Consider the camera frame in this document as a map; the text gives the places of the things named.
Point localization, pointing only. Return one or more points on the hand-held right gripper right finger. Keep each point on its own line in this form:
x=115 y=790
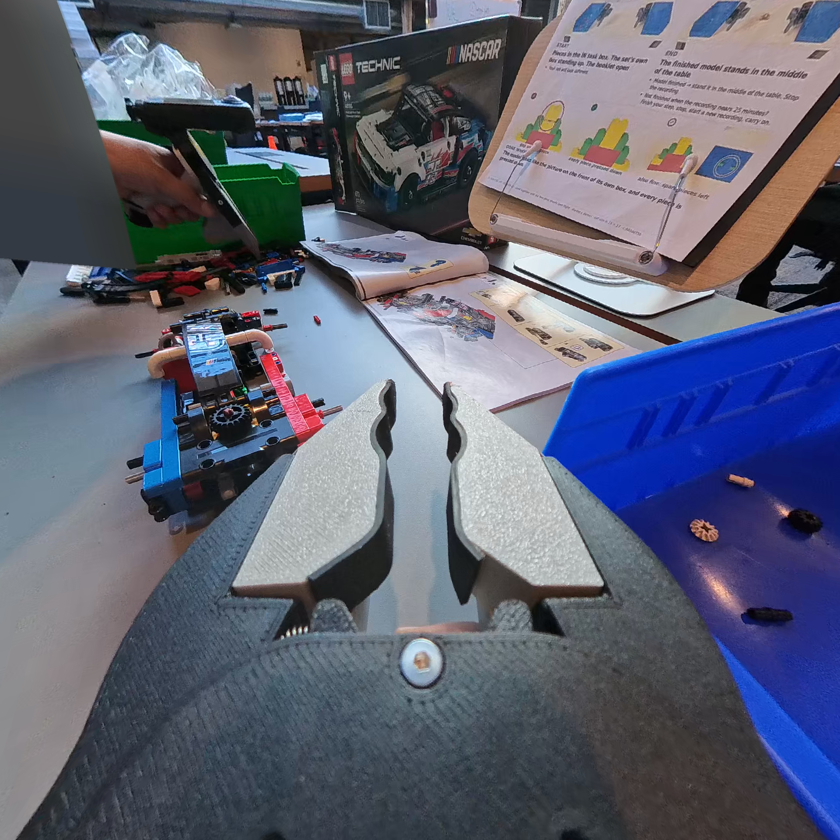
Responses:
x=518 y=518

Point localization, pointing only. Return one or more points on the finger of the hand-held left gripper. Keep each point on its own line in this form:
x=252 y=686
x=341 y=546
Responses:
x=233 y=226

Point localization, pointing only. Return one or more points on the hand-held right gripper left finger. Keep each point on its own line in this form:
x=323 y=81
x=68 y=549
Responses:
x=321 y=518

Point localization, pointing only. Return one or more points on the pile of bricks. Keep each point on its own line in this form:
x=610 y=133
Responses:
x=184 y=279

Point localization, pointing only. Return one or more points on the toy brick car chassis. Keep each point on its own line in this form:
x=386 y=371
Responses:
x=216 y=420

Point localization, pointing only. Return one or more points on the blue plastic bin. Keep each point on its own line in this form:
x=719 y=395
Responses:
x=689 y=394

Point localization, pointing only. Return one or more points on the person's right hand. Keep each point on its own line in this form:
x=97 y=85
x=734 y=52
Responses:
x=439 y=628

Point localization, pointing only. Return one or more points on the green plastic bin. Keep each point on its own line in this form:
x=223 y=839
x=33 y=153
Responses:
x=275 y=210
x=118 y=128

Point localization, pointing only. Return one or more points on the clear plastic bag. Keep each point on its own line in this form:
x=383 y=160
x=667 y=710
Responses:
x=151 y=72

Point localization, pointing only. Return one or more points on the toy building instruction booklet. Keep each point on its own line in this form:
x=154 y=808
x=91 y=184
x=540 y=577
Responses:
x=459 y=354

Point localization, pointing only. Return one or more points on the tan gear brick piece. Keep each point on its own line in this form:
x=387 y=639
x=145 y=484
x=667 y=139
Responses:
x=703 y=530

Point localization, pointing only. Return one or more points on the toy set cardboard box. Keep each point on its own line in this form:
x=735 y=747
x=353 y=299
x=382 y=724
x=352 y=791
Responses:
x=420 y=118

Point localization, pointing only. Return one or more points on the small tan brick piece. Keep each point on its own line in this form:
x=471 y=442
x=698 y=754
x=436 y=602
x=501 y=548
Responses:
x=740 y=480

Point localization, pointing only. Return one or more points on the black pin brick piece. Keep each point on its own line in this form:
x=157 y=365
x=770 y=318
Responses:
x=769 y=614

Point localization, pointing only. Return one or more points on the small black brick piece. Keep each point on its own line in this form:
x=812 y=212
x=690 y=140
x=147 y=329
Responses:
x=804 y=520

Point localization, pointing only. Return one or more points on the black rolling chair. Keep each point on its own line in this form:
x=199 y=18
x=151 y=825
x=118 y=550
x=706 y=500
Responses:
x=794 y=262

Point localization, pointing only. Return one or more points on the wooden document stand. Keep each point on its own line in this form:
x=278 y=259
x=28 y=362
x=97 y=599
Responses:
x=774 y=216

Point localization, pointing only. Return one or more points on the printed instruction sheet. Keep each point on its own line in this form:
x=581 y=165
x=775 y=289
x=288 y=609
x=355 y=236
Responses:
x=656 y=105

